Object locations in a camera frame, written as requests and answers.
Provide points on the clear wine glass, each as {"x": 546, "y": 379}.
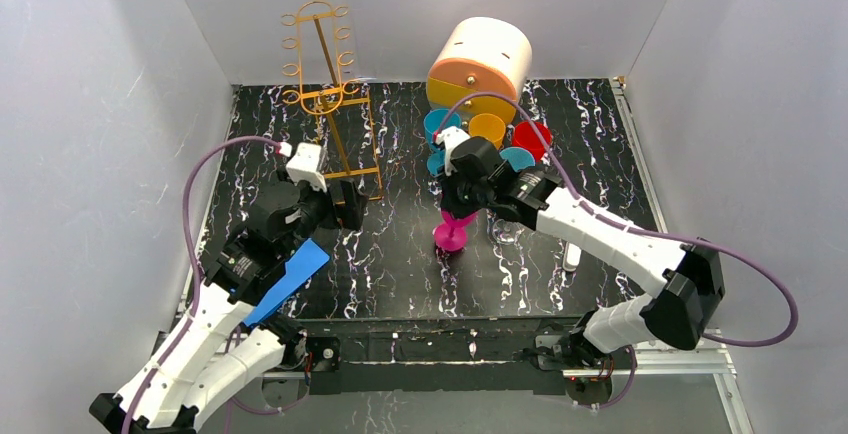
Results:
{"x": 504, "y": 232}

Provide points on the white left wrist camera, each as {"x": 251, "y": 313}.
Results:
{"x": 304, "y": 162}

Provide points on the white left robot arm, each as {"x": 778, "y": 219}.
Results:
{"x": 184, "y": 382}

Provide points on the teal wine glass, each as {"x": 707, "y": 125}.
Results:
{"x": 432, "y": 121}
{"x": 517, "y": 158}

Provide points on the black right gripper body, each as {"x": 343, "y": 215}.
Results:
{"x": 457, "y": 198}

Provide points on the blue flat card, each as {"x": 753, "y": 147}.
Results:
{"x": 299, "y": 269}

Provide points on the gold wire glass rack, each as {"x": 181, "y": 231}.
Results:
{"x": 343, "y": 93}

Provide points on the white oblong remote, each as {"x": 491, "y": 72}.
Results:
{"x": 572, "y": 257}

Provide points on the red plastic wine glass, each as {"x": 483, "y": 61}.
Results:
{"x": 532, "y": 136}

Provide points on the magenta plastic wine glass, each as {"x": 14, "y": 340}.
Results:
{"x": 451, "y": 235}

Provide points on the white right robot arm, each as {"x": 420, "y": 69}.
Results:
{"x": 682, "y": 283}

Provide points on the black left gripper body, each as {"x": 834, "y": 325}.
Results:
{"x": 346, "y": 203}

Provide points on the round pastel drawer cabinet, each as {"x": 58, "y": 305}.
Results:
{"x": 482, "y": 54}

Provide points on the yellow plastic wine glass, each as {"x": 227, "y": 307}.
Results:
{"x": 488, "y": 126}

